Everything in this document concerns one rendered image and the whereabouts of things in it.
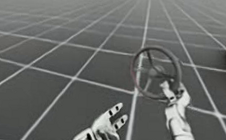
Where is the dark steering wheel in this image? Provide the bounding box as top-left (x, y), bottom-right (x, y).
top-left (127, 43), bottom-right (185, 103)

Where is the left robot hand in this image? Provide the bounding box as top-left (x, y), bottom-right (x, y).
top-left (89, 100), bottom-right (130, 140)

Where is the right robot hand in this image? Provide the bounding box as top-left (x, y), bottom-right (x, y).
top-left (156, 80), bottom-right (192, 123)

